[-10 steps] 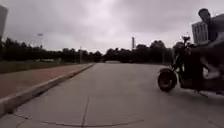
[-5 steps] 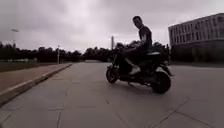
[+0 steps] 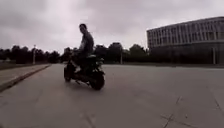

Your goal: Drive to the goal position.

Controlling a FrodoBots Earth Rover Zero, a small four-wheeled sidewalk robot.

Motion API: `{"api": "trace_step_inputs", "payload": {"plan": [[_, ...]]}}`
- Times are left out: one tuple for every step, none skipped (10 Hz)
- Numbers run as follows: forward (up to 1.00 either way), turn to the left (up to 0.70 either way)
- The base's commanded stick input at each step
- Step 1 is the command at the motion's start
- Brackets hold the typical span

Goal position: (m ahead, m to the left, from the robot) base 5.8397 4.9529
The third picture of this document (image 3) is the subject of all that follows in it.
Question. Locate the dark kerb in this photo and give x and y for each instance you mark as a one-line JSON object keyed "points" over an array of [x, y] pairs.
{"points": [[20, 79]]}

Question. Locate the grass strip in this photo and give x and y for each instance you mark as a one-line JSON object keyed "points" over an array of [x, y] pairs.
{"points": [[10, 65]]}

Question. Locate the black motor scooter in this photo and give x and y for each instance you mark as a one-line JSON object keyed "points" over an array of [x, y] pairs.
{"points": [[91, 71]]}

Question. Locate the raised pale side path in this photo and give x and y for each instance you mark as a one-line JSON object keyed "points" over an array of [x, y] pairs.
{"points": [[16, 71]]}

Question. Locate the pale pole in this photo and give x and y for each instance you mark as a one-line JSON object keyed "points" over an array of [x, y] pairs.
{"points": [[34, 55]]}

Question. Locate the large grey building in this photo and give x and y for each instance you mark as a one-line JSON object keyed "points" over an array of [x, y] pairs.
{"points": [[190, 40]]}

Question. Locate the grey concrete slab pavement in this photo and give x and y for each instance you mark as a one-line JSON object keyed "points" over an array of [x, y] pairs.
{"points": [[133, 96]]}

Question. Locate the row of dark trees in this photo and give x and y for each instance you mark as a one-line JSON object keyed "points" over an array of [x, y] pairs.
{"points": [[110, 53]]}

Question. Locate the person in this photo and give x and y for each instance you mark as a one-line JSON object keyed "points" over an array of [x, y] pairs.
{"points": [[85, 45]]}

